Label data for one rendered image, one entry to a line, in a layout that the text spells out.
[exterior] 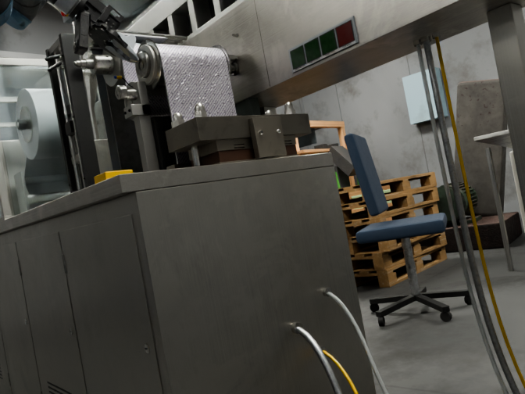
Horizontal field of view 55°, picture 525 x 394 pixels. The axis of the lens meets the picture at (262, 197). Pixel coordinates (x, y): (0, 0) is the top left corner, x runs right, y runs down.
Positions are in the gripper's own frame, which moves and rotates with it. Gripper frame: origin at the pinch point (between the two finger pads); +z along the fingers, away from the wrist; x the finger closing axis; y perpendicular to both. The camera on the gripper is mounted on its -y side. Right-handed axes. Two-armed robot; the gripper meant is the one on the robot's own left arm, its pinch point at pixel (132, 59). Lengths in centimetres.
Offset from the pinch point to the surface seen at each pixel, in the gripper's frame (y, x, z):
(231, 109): 4.5, -7.5, 31.7
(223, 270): -50, -33, 37
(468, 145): 275, 138, 360
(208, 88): 4.9, -7.4, 22.0
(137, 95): -7.6, 1.0, 6.9
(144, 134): -16.6, 0.6, 14.1
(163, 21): 48, 39, 9
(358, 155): 87, 60, 147
